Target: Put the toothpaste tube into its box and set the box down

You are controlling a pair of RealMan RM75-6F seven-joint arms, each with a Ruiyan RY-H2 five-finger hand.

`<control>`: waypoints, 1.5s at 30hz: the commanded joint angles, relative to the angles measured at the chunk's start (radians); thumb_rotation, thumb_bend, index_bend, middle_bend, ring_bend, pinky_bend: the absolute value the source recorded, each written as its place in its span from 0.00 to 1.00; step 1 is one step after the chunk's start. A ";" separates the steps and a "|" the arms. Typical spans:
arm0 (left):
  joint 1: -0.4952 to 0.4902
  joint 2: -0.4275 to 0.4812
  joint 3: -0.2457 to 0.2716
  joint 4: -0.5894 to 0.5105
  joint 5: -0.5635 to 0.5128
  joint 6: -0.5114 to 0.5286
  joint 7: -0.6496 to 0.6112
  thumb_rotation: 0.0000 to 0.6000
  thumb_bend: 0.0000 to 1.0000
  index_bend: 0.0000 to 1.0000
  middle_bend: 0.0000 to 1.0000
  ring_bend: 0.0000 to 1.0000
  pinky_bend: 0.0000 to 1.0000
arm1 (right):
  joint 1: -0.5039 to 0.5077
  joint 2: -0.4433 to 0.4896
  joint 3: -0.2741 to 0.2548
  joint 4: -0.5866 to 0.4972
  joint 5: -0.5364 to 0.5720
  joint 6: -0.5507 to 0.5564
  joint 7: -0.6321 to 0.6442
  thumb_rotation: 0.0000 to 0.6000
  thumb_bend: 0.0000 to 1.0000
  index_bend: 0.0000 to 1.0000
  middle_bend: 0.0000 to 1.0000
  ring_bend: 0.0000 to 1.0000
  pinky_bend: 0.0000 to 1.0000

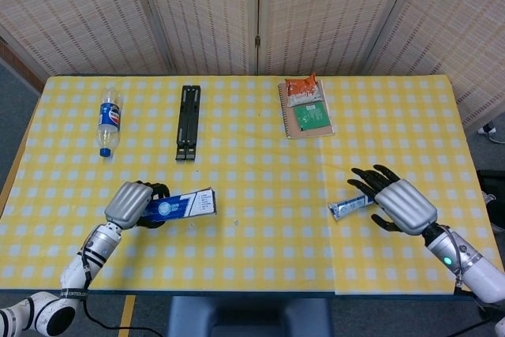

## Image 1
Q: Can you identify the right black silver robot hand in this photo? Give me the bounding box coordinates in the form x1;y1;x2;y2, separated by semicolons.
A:
346;164;439;236

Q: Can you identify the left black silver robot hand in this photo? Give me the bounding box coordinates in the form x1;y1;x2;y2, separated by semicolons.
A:
103;179;171;230

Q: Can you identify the blue white toothpaste tube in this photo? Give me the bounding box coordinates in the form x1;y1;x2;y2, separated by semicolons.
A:
327;194;376;222

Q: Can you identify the blue white toothpaste box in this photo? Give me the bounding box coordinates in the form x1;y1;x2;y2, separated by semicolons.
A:
141;186;219;220

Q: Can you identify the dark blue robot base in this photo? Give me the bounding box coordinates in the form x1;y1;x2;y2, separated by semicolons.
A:
167;296;335;337

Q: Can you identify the empty Pepsi plastic bottle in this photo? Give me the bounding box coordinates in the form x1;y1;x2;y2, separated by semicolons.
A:
96;86;124;159

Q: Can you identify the black folding stand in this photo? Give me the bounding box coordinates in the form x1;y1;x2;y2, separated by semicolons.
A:
175;84;201;163

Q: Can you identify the brown spiral notebook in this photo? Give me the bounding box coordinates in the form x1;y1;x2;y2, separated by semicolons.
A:
278;79;336;140

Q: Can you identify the green card packet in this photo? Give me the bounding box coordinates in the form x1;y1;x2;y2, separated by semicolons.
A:
294;102;331;133

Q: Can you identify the yellow white checkered tablecloth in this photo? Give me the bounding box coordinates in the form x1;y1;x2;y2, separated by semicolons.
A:
0;75;505;295

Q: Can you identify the orange white snack packet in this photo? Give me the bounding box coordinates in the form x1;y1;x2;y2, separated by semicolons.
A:
284;72;325;108

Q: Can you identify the beige woven folding screen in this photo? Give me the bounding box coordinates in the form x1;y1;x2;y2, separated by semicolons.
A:
0;0;505;129

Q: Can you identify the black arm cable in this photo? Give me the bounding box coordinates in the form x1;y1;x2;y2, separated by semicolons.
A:
80;252;171;334

